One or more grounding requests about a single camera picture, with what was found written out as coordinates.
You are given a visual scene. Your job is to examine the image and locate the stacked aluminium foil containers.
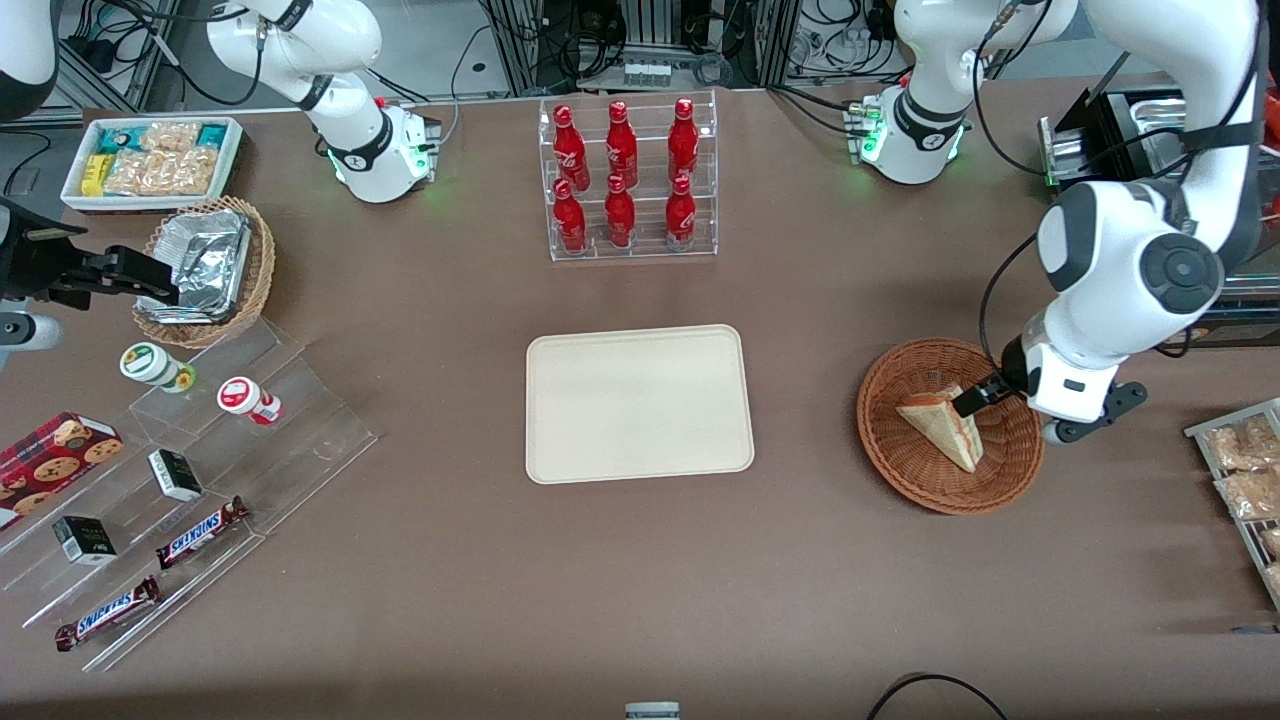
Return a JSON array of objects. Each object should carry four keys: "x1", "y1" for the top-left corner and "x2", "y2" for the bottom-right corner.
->
[{"x1": 138, "y1": 209, "x2": 252, "y2": 324}]

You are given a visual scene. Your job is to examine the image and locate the tan wicker basket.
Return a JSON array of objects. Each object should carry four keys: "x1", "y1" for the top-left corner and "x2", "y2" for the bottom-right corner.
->
[{"x1": 132, "y1": 195, "x2": 277, "y2": 350}]

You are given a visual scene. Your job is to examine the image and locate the triangular sandwich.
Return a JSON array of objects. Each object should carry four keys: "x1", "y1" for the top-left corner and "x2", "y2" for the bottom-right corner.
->
[{"x1": 895, "y1": 385, "x2": 986, "y2": 474}]

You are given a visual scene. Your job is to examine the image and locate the red lid yogurt cup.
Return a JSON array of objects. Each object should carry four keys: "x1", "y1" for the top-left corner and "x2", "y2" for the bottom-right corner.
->
[{"x1": 216, "y1": 375, "x2": 284, "y2": 427}]

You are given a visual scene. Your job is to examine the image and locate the red cola bottle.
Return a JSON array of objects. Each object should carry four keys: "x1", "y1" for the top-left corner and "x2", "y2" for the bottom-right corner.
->
[
  {"x1": 606, "y1": 100, "x2": 638, "y2": 188},
  {"x1": 553, "y1": 105, "x2": 591, "y2": 191},
  {"x1": 668, "y1": 98, "x2": 699, "y2": 183},
  {"x1": 553, "y1": 179, "x2": 588, "y2": 254},
  {"x1": 604, "y1": 174, "x2": 636, "y2": 249},
  {"x1": 665, "y1": 175, "x2": 697, "y2": 251}
]

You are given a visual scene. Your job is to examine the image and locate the black floor cable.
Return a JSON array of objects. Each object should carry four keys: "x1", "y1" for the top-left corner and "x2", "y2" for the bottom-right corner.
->
[{"x1": 865, "y1": 672, "x2": 1011, "y2": 720}]

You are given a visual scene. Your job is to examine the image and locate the small black carton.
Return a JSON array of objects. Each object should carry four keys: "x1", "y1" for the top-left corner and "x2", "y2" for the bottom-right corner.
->
[
  {"x1": 51, "y1": 515, "x2": 118, "y2": 567},
  {"x1": 147, "y1": 448, "x2": 205, "y2": 503}
]

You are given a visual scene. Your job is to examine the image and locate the steel warmer pan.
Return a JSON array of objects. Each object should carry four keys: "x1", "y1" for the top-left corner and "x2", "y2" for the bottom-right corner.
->
[{"x1": 1120, "y1": 90, "x2": 1193, "y2": 151}]

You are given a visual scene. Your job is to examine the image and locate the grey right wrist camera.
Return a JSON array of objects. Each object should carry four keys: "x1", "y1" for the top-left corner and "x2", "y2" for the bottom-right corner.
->
[{"x1": 0, "y1": 312, "x2": 62, "y2": 352}]

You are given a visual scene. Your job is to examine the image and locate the grey wire rack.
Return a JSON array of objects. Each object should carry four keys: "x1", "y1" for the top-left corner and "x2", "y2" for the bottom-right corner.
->
[{"x1": 1184, "y1": 397, "x2": 1280, "y2": 612}]

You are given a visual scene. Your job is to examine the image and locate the clear bag of pastries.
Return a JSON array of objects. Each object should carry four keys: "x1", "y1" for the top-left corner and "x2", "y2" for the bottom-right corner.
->
[
  {"x1": 1214, "y1": 467, "x2": 1280, "y2": 522},
  {"x1": 1202, "y1": 414, "x2": 1280, "y2": 472}
]

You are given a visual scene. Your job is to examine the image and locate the Snickers chocolate bar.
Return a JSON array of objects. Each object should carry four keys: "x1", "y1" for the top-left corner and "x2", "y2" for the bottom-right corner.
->
[
  {"x1": 54, "y1": 574, "x2": 162, "y2": 653},
  {"x1": 154, "y1": 495, "x2": 252, "y2": 572}
]

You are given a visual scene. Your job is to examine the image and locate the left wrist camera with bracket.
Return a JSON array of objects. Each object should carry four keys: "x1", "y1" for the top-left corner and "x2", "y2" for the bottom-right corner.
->
[{"x1": 1040, "y1": 383, "x2": 1149, "y2": 445}]

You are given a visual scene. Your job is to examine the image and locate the beige plastic tray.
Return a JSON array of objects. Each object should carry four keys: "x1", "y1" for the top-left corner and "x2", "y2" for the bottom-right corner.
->
[{"x1": 526, "y1": 324, "x2": 755, "y2": 485}]

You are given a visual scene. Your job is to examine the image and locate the clear acrylic bottle rack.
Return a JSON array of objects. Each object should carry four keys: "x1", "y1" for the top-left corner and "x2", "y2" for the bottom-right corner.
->
[{"x1": 538, "y1": 89, "x2": 719, "y2": 263}]

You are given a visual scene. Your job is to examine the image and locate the black food warmer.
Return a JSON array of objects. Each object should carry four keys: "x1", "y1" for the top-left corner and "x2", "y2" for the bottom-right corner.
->
[{"x1": 1038, "y1": 50, "x2": 1280, "y2": 350}]

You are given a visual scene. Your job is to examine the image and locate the clear acrylic stepped stand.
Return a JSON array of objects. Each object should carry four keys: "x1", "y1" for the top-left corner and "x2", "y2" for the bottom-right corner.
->
[{"x1": 0, "y1": 317, "x2": 380, "y2": 674}]

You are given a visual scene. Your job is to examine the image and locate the white rectangular snack bin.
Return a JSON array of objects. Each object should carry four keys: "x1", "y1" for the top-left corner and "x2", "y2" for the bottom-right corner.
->
[{"x1": 60, "y1": 116, "x2": 245, "y2": 215}]

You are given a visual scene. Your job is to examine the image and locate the clear bag of crackers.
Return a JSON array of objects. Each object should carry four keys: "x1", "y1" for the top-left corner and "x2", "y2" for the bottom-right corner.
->
[{"x1": 104, "y1": 122, "x2": 219, "y2": 197}]

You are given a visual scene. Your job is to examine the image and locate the round brown wicker basket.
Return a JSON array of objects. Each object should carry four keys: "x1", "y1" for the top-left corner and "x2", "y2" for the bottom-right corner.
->
[{"x1": 857, "y1": 338, "x2": 1046, "y2": 516}]

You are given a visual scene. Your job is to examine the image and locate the red cookie box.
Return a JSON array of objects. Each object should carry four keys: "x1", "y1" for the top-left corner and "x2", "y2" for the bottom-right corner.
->
[{"x1": 0, "y1": 411, "x2": 126, "y2": 532}]

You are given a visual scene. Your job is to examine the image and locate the green lid yogurt cup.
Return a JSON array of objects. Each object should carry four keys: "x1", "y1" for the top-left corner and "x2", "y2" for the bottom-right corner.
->
[{"x1": 119, "y1": 341, "x2": 198, "y2": 395}]

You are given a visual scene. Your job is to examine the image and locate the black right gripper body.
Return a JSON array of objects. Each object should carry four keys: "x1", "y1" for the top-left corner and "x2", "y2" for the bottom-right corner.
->
[{"x1": 0, "y1": 198, "x2": 103, "y2": 310}]

